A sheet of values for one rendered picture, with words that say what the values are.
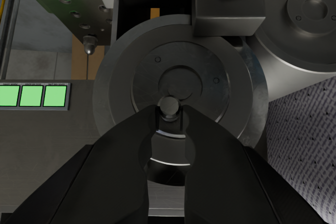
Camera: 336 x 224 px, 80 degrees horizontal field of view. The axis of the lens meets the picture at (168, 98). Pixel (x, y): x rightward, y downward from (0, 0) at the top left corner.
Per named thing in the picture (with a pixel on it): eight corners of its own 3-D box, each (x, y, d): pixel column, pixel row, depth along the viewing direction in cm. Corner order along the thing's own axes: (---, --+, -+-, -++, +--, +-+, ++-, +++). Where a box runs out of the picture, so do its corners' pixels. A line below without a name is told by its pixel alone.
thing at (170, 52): (244, 58, 15) (212, 154, 14) (236, 67, 17) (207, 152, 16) (152, 26, 16) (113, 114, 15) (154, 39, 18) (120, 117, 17)
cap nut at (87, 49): (94, 35, 52) (93, 51, 51) (99, 42, 55) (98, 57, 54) (80, 35, 52) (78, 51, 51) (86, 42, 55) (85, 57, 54)
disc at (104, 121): (260, 11, 18) (279, 186, 15) (257, 15, 19) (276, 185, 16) (97, 15, 19) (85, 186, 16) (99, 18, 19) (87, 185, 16)
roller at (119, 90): (247, 22, 17) (260, 165, 15) (203, 92, 42) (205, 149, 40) (111, 24, 17) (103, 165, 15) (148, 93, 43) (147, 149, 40)
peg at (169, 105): (170, 122, 12) (152, 107, 12) (170, 126, 14) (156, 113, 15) (186, 104, 12) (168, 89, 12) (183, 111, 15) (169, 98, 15)
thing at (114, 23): (126, -110, 22) (115, 46, 18) (150, 17, 45) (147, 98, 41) (121, -110, 22) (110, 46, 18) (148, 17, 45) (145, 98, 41)
